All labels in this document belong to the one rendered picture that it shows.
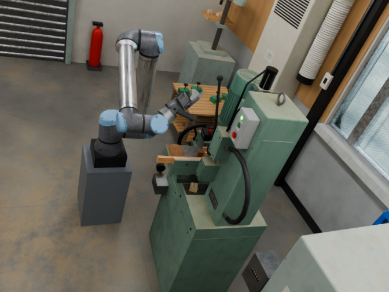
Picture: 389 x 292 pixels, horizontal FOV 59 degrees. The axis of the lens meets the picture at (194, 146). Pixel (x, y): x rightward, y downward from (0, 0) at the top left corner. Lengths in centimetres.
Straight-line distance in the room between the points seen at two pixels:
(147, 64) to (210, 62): 216
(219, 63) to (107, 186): 226
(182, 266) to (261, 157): 86
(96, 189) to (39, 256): 57
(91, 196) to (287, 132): 148
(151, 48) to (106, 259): 148
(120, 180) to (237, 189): 101
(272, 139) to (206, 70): 268
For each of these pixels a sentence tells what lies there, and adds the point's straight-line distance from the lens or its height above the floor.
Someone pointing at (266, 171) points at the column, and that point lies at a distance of 169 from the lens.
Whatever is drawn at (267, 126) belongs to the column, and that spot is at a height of 148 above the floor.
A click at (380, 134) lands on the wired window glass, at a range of 303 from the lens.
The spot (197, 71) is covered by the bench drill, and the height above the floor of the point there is 53.
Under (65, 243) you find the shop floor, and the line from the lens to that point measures 267.
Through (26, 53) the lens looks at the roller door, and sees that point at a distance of 478.
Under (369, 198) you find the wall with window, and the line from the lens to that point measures 303.
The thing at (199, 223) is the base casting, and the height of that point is 80.
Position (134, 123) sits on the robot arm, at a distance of 157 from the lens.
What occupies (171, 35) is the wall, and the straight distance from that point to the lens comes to 492.
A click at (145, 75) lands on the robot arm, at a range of 205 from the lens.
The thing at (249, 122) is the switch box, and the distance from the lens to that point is 148.
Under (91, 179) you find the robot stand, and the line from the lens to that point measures 239.
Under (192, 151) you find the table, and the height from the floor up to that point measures 90.
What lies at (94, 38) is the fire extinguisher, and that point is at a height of 42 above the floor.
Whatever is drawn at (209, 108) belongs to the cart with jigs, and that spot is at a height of 53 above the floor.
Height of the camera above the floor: 217
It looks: 35 degrees down
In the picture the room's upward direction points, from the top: 19 degrees clockwise
